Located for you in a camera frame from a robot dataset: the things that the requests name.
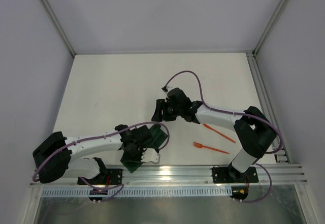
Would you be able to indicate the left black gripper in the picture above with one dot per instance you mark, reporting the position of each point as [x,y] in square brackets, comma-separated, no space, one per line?
[138,147]

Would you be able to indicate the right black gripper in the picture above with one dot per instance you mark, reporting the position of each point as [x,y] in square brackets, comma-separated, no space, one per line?
[163,110]

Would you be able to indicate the dark green cloth napkin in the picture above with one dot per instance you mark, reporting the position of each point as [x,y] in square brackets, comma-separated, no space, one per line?
[157,135]

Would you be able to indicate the orange plastic knife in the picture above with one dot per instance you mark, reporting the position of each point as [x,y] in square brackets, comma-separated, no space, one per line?
[216,131]

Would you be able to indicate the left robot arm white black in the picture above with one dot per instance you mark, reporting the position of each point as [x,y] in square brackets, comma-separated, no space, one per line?
[72,157]

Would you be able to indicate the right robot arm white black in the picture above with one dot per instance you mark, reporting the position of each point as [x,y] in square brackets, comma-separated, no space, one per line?
[253,130]

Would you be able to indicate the orange plastic fork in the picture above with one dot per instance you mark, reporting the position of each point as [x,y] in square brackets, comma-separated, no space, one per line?
[199,145]

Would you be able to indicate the left black controller board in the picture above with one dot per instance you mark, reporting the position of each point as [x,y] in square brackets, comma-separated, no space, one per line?
[97,196]

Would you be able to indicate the black controller board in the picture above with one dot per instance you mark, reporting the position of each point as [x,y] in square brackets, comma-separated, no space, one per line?
[97,196]
[239,193]

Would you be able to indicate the right black controller board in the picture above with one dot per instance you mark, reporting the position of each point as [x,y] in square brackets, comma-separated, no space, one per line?
[239,193]

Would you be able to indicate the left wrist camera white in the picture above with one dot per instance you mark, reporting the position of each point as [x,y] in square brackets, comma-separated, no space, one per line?
[150,155]

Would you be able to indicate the aluminium front rail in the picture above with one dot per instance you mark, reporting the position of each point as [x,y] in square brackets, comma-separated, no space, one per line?
[201,175]

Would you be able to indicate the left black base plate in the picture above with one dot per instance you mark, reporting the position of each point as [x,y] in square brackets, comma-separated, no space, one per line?
[107,177]

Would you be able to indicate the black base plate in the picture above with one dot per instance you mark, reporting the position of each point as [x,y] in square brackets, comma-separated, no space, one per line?
[221,175]
[107,177]

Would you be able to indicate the slotted grey cable duct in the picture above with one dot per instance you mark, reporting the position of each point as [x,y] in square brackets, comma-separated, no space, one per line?
[126,192]

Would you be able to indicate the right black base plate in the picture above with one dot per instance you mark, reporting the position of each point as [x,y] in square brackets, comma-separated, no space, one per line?
[221,175]

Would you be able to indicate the right aluminium side rail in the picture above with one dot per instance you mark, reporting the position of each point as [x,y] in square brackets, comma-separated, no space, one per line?
[281,156]

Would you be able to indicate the right aluminium corner post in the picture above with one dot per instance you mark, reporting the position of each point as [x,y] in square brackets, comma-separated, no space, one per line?
[280,7]

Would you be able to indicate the aluminium corner post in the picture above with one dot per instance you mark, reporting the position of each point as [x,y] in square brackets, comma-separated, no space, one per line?
[59,29]
[280,7]

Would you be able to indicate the left aluminium corner post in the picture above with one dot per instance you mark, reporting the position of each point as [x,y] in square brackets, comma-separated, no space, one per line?
[59,29]

